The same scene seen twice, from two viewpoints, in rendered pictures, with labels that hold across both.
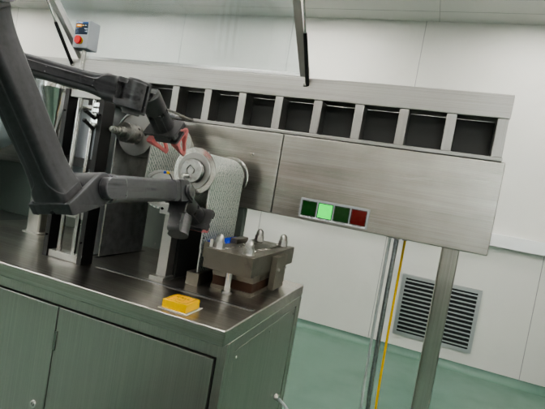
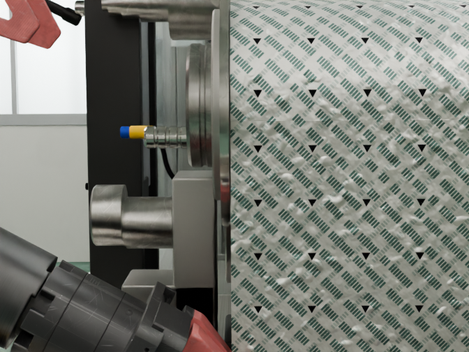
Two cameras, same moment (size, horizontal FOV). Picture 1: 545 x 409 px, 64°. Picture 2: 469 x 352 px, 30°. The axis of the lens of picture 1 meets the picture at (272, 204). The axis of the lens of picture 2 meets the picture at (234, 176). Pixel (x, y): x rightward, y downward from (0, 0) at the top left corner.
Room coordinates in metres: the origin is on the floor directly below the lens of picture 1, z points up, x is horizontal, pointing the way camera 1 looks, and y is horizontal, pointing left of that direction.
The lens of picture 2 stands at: (1.19, -0.25, 1.26)
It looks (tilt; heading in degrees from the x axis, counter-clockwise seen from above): 6 degrees down; 71
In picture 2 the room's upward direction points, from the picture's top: straight up
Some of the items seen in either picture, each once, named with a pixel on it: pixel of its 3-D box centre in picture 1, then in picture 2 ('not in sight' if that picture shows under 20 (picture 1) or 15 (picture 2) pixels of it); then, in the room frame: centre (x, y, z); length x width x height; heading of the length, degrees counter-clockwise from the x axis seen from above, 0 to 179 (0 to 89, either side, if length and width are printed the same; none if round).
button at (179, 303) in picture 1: (181, 303); not in sight; (1.09, 0.19, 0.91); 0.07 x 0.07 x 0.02; 70
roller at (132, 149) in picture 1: (157, 139); not in sight; (1.58, 0.45, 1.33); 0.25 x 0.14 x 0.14; 160
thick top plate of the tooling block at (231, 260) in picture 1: (253, 256); not in sight; (1.46, 0.03, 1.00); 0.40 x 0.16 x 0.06; 160
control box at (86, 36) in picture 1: (84, 35); not in sight; (1.58, 0.77, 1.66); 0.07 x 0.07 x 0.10; 69
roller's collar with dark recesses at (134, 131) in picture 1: (129, 133); (204, 3); (1.43, 0.50, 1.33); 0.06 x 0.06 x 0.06; 70
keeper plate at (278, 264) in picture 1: (278, 271); not in sight; (1.44, -0.06, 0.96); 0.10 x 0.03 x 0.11; 160
